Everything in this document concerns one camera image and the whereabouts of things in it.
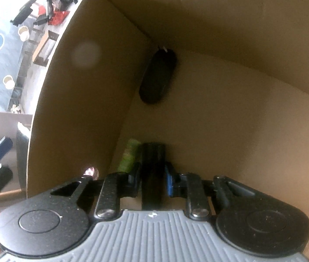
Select green yellow lip balm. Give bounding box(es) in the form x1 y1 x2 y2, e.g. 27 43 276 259
118 139 141 173

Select black rectangular tube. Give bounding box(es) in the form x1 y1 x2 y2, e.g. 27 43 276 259
141 142 167 210

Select large brown cardboard box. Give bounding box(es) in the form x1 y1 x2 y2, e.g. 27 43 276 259
26 0 309 262

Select red plastic bag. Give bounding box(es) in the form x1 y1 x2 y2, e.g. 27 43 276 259
48 11 70 26

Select black oval case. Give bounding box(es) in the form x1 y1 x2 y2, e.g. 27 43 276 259
139 48 177 105

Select black padded seat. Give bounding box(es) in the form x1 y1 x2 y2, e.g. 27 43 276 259
10 0 38 24

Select wooden stool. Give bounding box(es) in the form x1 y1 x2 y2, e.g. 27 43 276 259
32 30 60 66

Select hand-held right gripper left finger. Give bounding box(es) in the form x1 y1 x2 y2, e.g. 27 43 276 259
49 162 142 219

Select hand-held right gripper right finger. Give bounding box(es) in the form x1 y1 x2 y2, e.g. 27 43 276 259
165 162 258 221

